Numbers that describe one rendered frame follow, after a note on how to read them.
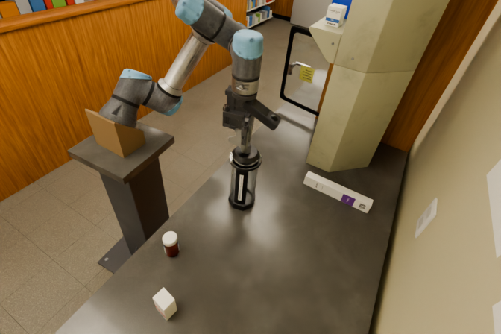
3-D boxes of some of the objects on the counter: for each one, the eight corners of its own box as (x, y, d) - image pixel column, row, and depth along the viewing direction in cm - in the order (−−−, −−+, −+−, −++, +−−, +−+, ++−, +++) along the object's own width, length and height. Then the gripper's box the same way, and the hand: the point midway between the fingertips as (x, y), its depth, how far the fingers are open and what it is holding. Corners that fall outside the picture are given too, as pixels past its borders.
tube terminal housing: (375, 145, 140) (463, -35, 90) (360, 186, 118) (464, -24, 68) (327, 127, 149) (384, -46, 99) (305, 162, 126) (363, -40, 77)
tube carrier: (251, 212, 102) (257, 171, 88) (224, 205, 103) (224, 163, 90) (259, 191, 110) (265, 150, 96) (232, 184, 112) (235, 143, 98)
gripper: (233, 78, 82) (230, 135, 96) (221, 95, 74) (219, 155, 88) (262, 83, 81) (255, 141, 95) (251, 102, 73) (246, 161, 86)
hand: (246, 146), depth 90 cm, fingers closed on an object, 3 cm apart
